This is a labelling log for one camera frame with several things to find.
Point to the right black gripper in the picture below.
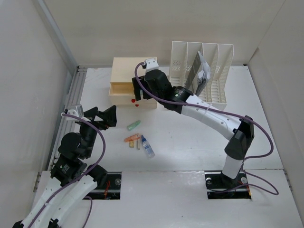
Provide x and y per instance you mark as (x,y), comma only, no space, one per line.
(137,93)

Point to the small yellow eraser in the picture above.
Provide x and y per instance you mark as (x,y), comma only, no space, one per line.
(131,144)

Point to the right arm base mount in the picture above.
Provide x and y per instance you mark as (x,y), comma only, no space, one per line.
(221,187)

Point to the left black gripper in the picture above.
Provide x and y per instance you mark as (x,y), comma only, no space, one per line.
(108,116)

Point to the grey eraser stick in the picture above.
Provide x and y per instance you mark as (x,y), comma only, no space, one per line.
(138,143)

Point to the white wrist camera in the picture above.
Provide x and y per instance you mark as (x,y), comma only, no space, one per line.
(73,110)
(150,64)

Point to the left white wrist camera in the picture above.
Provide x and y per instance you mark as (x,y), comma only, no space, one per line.
(73,110)

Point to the orange highlighter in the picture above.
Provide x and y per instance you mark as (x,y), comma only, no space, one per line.
(132,138)

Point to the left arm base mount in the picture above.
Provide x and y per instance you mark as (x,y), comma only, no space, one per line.
(111,190)

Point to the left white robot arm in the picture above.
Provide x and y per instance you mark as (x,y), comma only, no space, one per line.
(71,179)

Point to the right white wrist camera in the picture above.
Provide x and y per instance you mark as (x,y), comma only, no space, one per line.
(150,64)

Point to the white file organizer rack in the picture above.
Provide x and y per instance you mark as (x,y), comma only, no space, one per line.
(218,56)

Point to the grey setup guide booklet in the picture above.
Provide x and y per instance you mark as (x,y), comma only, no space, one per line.
(199,74)

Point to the clear spray bottle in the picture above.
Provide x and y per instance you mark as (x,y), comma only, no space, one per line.
(147,148)

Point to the green highlighter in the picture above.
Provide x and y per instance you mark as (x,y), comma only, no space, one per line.
(133,125)

